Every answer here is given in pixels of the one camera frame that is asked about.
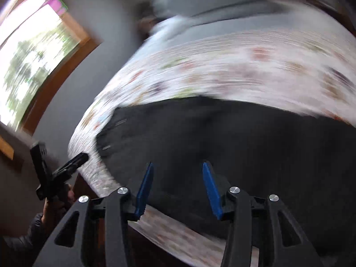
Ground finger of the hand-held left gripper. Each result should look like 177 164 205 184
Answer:
56 152 89 173

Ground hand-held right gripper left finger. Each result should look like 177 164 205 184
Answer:
33 161 154 267

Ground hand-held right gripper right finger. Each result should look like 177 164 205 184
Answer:
202 161 325 267

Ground black pants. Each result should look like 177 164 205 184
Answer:
96 96 356 258

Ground person's left forearm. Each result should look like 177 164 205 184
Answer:
0 213 46 256

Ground person's left hand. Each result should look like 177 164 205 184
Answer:
43 184 76 224

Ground arched wooden window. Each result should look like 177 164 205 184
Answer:
0 0 101 137

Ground floral quilted bedspread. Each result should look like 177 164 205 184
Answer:
68 0 356 267

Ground light blue bed sheet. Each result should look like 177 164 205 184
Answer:
136 3 342 62

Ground folded grey duvet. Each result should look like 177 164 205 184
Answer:
152 0 281 25

